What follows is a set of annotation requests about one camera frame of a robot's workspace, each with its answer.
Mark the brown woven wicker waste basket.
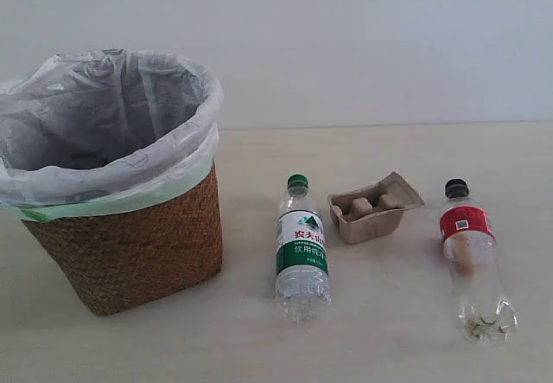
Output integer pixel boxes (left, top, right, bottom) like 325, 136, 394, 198
23, 169, 223, 316

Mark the red label soda bottle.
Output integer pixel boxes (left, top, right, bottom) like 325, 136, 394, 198
439, 178, 518, 344

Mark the translucent white bin liner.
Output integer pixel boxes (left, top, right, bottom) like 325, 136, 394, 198
1, 49, 224, 222

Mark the green label water bottle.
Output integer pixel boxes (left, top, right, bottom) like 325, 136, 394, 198
275, 174, 331, 322

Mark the brown pulp cardboard tray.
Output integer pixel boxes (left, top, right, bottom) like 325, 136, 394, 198
327, 172, 424, 245

